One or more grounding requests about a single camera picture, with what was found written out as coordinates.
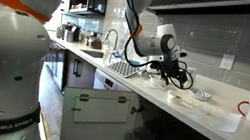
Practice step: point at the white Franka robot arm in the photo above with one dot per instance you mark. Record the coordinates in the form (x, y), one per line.
(11, 62)

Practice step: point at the glass coffee pot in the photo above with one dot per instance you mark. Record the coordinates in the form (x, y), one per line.
(95, 41)

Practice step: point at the open cabinet door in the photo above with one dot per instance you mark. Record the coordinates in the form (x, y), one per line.
(94, 136)

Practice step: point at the black coffee machine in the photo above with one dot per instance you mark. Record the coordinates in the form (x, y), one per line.
(76, 33)

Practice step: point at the stainless steel dishwasher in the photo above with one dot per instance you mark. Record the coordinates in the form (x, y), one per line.
(109, 81)

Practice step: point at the black door latch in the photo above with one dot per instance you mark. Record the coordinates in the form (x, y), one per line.
(137, 109)

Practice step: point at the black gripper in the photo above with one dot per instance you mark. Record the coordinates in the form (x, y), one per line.
(169, 67)

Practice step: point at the metal canister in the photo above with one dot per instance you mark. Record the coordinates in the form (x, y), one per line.
(68, 35)

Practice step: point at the dark undercounter appliance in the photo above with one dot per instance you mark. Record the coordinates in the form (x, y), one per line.
(58, 66)

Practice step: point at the white green small container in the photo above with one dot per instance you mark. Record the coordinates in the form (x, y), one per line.
(192, 74)

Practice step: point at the chrome arched faucet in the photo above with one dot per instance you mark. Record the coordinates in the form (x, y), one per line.
(116, 43)

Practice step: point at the stained white paper napkin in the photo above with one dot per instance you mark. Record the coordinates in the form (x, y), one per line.
(177, 98)

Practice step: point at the brass door fitting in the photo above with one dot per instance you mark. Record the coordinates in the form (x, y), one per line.
(84, 97)
(122, 100)

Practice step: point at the steel sink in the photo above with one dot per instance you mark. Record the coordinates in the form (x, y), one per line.
(92, 53)

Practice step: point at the small patterned dish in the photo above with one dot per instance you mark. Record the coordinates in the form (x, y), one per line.
(199, 94)

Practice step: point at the black white checkerboard board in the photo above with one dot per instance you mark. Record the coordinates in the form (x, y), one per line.
(123, 69)

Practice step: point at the white wall outlet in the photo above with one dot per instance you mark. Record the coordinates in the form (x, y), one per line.
(227, 61)

